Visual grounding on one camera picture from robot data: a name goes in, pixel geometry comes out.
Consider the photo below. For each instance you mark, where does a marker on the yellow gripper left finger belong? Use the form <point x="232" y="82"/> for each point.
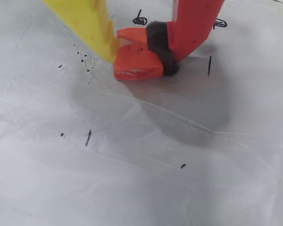
<point x="85" y="21"/>

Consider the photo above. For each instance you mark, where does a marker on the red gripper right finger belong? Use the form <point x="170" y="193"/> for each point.
<point x="193" y="23"/>

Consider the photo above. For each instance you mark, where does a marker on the white plastic table cover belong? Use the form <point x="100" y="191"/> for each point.
<point x="132" y="164"/>

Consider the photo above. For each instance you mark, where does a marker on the orange Starburst candy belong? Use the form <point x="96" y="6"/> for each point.
<point x="136" y="61"/>

